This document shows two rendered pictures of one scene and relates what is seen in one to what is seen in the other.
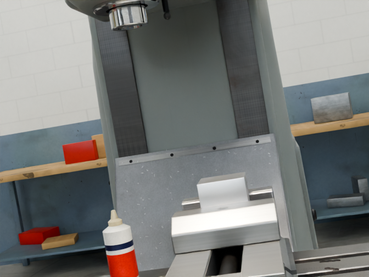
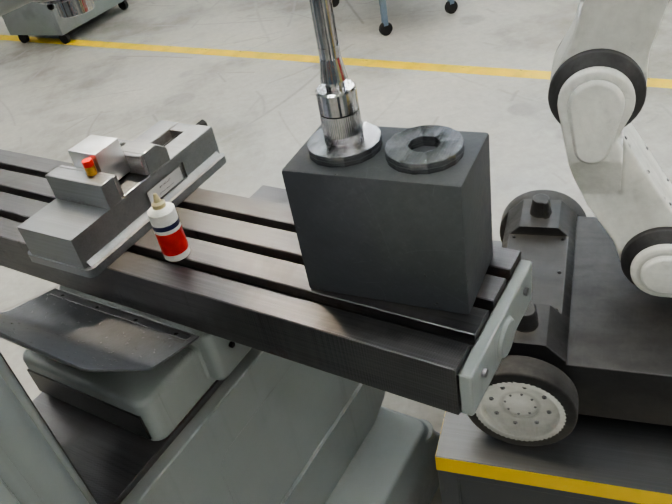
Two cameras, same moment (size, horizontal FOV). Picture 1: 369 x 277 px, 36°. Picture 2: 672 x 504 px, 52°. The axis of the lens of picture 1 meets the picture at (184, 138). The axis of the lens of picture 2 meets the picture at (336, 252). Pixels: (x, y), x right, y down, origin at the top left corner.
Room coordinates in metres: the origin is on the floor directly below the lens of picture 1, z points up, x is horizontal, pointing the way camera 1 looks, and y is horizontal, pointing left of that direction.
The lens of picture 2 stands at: (1.45, 0.73, 1.52)
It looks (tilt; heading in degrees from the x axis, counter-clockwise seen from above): 37 degrees down; 208
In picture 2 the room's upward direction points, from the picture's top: 12 degrees counter-clockwise
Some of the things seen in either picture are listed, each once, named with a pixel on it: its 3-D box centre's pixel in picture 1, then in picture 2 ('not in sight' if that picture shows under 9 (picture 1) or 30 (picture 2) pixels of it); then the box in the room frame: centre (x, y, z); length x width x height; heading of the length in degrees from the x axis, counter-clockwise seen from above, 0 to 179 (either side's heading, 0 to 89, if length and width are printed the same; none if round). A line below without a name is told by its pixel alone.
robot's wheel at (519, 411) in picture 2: not in sight; (520, 401); (0.61, 0.59, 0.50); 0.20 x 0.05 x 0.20; 94
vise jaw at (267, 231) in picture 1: (225, 225); (127, 153); (0.67, -0.03, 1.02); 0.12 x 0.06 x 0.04; 82
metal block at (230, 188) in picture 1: (225, 200); (99, 160); (0.72, -0.04, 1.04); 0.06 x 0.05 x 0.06; 82
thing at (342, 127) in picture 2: not in sight; (340, 116); (0.78, 0.42, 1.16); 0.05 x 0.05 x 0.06
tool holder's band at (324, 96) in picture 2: not in sight; (336, 90); (0.78, 0.42, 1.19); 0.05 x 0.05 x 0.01
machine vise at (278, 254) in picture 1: (231, 247); (124, 179); (0.69, -0.03, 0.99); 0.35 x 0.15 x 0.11; 172
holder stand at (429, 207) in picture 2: not in sight; (392, 211); (0.78, 0.46, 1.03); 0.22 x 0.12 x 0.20; 87
